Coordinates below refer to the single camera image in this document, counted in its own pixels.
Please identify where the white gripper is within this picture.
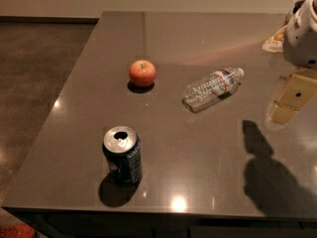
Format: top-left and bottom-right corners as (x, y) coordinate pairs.
(268, 0), (317, 125)

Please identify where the red apple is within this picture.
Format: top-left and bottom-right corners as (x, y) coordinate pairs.
(129, 59), (157, 88)

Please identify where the blue pepsi can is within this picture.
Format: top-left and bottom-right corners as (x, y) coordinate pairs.
(103, 126), (143, 186)

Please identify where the snack bag at table edge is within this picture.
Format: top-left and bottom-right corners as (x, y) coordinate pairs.
(263, 26), (286, 53)

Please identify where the clear plastic water bottle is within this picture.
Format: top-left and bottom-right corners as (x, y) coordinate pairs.
(182, 67), (245, 113)

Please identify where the red object on floor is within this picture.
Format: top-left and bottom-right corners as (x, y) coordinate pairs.
(0, 224), (37, 238)

